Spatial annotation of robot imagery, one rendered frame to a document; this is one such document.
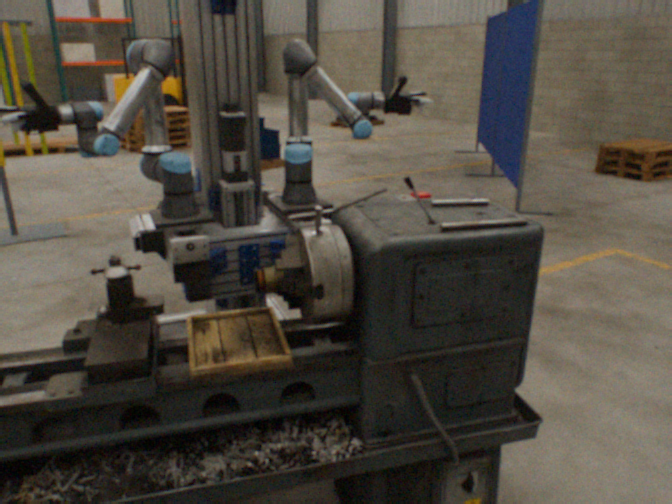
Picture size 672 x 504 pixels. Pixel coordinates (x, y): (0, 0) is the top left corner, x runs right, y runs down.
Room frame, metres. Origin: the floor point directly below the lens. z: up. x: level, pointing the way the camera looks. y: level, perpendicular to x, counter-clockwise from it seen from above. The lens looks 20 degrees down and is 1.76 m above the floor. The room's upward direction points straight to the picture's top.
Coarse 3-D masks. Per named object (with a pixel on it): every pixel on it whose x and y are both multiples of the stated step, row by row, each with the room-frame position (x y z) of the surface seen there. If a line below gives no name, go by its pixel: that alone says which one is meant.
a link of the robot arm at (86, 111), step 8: (72, 104) 1.96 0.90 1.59; (80, 104) 1.97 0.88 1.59; (88, 104) 1.99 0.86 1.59; (96, 104) 2.01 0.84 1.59; (80, 112) 1.95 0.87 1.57; (88, 112) 1.97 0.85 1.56; (96, 112) 1.99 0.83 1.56; (80, 120) 1.96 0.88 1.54; (88, 120) 1.97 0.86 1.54; (96, 120) 2.00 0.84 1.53
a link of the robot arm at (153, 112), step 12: (132, 48) 2.16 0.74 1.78; (132, 60) 2.16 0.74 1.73; (156, 96) 2.16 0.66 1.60; (144, 108) 2.15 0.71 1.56; (156, 108) 2.15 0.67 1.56; (144, 120) 2.16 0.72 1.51; (156, 120) 2.15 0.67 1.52; (144, 132) 2.17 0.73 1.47; (156, 132) 2.15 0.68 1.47; (156, 144) 2.15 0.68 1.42; (168, 144) 2.20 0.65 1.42; (144, 156) 2.15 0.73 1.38; (156, 156) 2.13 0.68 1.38; (144, 168) 2.16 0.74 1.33
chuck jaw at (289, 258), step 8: (296, 232) 1.72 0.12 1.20; (288, 240) 1.68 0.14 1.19; (296, 240) 1.68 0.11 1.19; (288, 248) 1.66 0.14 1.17; (296, 248) 1.67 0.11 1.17; (280, 256) 1.66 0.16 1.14; (288, 256) 1.65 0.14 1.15; (296, 256) 1.65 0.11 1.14; (280, 264) 1.63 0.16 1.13; (288, 264) 1.63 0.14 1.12; (296, 264) 1.64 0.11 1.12
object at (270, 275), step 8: (256, 272) 1.59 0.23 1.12; (264, 272) 1.59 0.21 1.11; (272, 272) 1.59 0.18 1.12; (280, 272) 1.61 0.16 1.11; (256, 280) 1.57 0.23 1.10; (264, 280) 1.57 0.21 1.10; (272, 280) 1.57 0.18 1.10; (256, 288) 1.57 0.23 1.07; (264, 288) 1.57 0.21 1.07; (272, 288) 1.57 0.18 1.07
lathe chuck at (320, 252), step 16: (304, 240) 1.59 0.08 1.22; (320, 240) 1.58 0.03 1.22; (304, 256) 1.60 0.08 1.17; (320, 256) 1.53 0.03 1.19; (336, 256) 1.54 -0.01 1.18; (304, 272) 1.60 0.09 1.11; (320, 272) 1.51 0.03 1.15; (336, 272) 1.52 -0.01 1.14; (336, 288) 1.50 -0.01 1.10; (304, 304) 1.61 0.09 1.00; (320, 304) 1.49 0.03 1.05; (336, 304) 1.51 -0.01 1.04; (304, 320) 1.61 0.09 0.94; (336, 320) 1.55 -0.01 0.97
